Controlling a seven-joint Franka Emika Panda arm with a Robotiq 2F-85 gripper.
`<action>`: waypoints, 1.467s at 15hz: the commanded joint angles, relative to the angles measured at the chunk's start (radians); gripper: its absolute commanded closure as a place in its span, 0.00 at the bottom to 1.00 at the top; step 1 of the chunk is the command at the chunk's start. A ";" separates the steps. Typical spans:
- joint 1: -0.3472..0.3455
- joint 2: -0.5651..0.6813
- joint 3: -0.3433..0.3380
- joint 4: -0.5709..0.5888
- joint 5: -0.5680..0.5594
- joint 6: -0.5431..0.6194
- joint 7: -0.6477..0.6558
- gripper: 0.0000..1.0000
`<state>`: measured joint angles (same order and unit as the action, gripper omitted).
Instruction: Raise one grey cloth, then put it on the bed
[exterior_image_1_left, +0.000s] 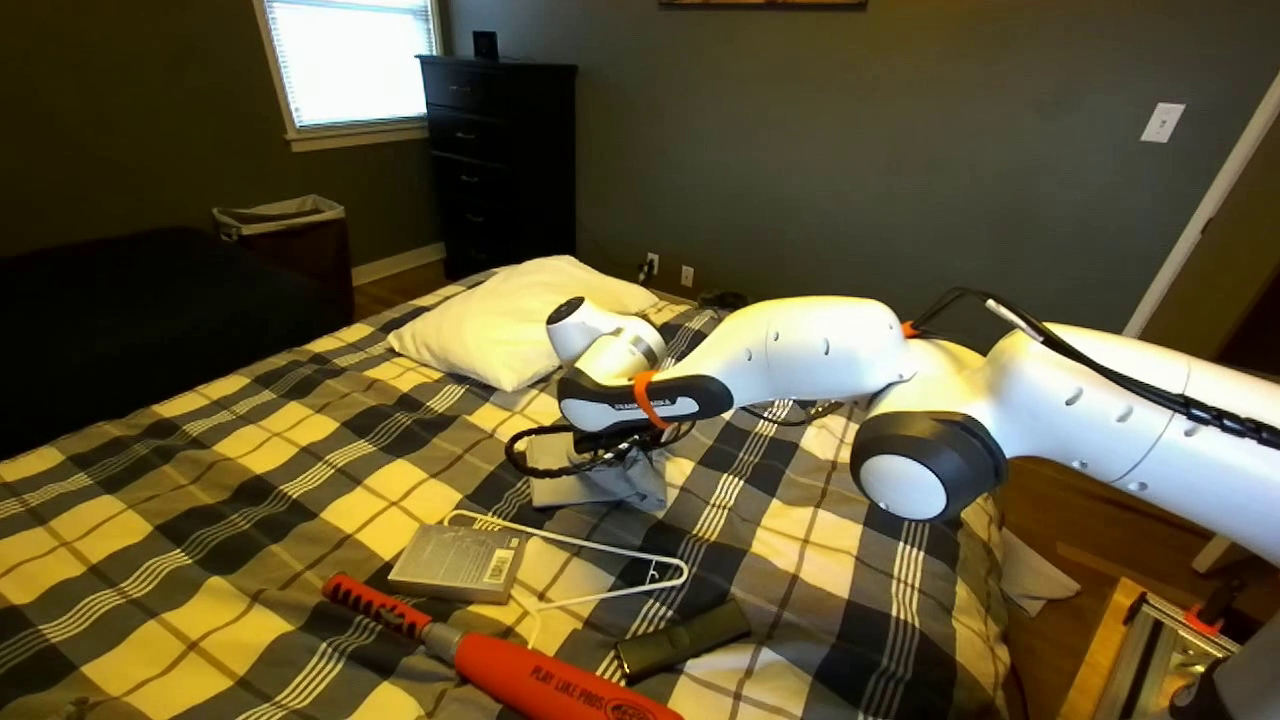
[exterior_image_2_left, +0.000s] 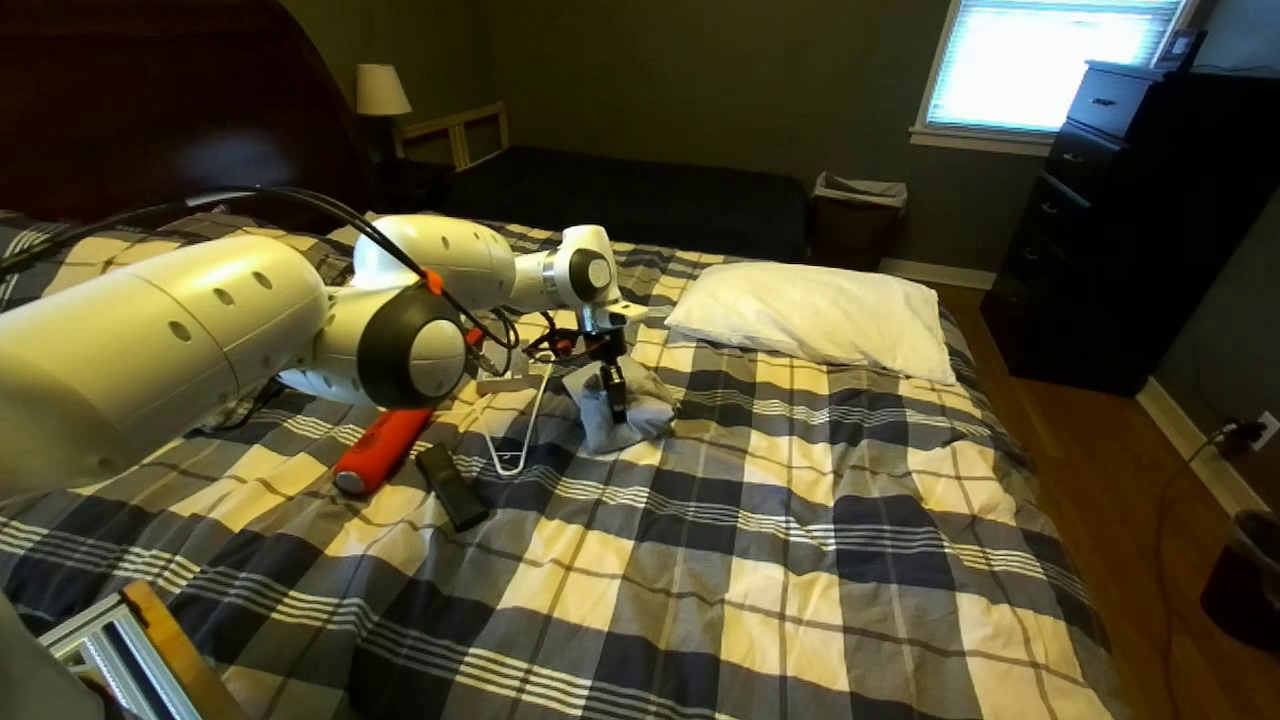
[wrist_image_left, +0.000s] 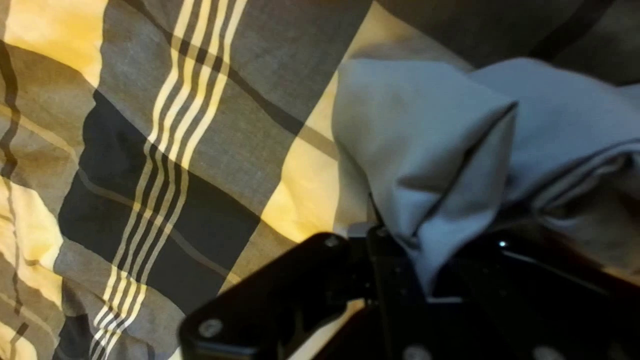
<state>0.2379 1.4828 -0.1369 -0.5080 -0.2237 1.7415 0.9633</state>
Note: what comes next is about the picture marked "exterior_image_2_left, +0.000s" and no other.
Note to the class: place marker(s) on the black remote control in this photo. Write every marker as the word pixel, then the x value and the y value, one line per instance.
pixel 452 487

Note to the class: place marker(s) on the dark wooden headboard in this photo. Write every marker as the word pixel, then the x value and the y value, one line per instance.
pixel 150 100

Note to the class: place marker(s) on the black round bin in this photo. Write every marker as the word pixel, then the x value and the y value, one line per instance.
pixel 1245 585

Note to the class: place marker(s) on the orange handheld tool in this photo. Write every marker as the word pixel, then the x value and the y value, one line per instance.
pixel 385 450

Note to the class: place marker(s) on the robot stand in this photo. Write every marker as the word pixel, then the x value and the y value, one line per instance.
pixel 150 650

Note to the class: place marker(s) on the white pillow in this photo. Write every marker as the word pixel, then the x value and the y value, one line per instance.
pixel 810 315

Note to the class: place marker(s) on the plaid bed cover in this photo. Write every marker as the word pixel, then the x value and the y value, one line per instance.
pixel 760 560

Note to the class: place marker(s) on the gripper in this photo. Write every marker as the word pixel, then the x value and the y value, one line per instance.
pixel 606 349

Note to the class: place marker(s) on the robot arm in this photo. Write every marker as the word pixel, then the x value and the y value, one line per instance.
pixel 150 330

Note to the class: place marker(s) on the grey cloth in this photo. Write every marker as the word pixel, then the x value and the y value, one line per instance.
pixel 645 410

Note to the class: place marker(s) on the table lamp with white shade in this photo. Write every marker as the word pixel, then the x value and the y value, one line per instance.
pixel 382 92

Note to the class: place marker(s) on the dark nightstand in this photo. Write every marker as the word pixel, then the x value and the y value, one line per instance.
pixel 405 188

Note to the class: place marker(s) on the black dresser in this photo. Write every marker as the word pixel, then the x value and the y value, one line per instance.
pixel 1140 230

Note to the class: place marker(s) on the brown waste bin with liner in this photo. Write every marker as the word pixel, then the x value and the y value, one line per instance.
pixel 855 225

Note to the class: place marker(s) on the window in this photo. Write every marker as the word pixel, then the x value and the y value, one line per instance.
pixel 1040 65

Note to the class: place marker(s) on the dark low couch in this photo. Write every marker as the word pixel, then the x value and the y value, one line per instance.
pixel 630 200

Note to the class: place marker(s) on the light wooden frame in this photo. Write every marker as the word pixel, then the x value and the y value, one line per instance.
pixel 455 130

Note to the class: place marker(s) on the wall socket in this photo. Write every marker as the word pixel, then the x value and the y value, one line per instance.
pixel 1269 430

